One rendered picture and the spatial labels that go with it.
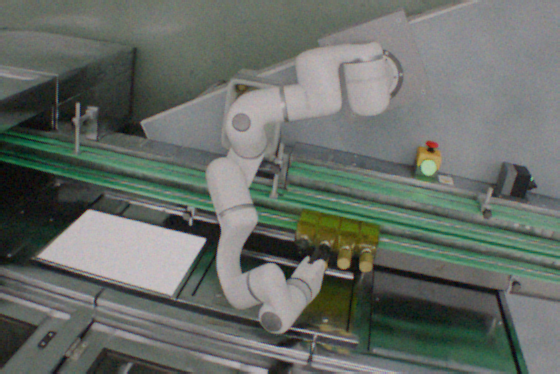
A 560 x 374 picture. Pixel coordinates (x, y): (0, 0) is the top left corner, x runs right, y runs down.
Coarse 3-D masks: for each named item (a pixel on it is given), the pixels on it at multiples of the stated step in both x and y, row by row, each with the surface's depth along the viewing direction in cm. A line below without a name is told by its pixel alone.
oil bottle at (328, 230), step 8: (328, 216) 159; (336, 216) 160; (320, 224) 154; (328, 224) 155; (336, 224) 155; (320, 232) 150; (328, 232) 150; (336, 232) 151; (320, 240) 149; (328, 240) 148; (336, 240) 150
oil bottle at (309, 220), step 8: (304, 208) 160; (304, 216) 156; (312, 216) 157; (320, 216) 160; (304, 224) 152; (312, 224) 152; (296, 232) 150; (304, 232) 149; (312, 232) 149; (296, 240) 150; (312, 240) 150
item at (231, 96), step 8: (232, 80) 163; (240, 80) 162; (232, 88) 164; (248, 88) 170; (256, 88) 169; (232, 96) 166; (224, 112) 167; (224, 120) 167; (224, 128) 168; (264, 128) 174; (272, 128) 173; (224, 136) 170; (272, 136) 174; (224, 144) 170; (272, 144) 175; (272, 152) 169
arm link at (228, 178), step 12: (228, 156) 135; (240, 156) 134; (216, 168) 122; (228, 168) 122; (240, 168) 125; (252, 168) 133; (216, 180) 121; (228, 180) 121; (240, 180) 122; (216, 192) 121; (228, 192) 120; (240, 192) 121; (216, 204) 121; (228, 204) 119; (240, 204) 119
